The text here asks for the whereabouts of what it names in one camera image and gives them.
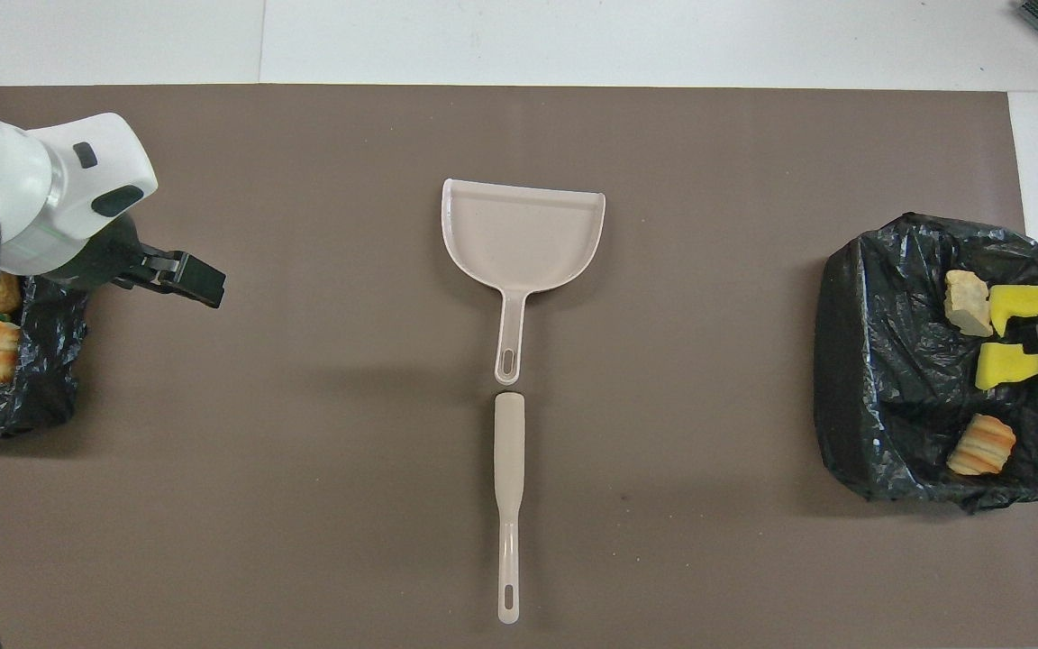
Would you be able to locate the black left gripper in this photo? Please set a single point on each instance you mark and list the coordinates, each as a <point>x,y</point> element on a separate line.
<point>109,257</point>

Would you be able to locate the brown oval bread roll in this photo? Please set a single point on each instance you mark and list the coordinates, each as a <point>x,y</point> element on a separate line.
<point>1,351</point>

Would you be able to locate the beige plastic dustpan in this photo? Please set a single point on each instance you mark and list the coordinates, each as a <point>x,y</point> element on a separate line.
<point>519,234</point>

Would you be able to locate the striped bread slice beige side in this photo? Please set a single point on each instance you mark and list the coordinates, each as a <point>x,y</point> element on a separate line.
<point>968,302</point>

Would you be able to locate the yellow sponge wedge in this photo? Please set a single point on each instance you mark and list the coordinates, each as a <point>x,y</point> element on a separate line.
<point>1006,368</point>

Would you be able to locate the pale beige bread chunk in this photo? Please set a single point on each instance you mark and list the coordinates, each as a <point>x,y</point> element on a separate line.
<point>4,293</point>

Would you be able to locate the beige hand brush black bristles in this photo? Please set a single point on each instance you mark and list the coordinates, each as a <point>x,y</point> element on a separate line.
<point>509,451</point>

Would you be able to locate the brown table mat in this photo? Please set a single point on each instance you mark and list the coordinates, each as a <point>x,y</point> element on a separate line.
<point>303,451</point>

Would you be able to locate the notched yellow sponge piece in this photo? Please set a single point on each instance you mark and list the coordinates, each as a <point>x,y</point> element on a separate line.
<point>1028,297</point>

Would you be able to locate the orange striped croissant piece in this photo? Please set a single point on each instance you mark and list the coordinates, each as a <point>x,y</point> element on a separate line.
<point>980,444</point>

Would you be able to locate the black bag lined bin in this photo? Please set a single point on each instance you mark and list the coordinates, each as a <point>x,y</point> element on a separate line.
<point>41,388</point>
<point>888,379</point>

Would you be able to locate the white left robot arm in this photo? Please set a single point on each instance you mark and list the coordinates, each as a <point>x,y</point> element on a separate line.
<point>14,198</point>

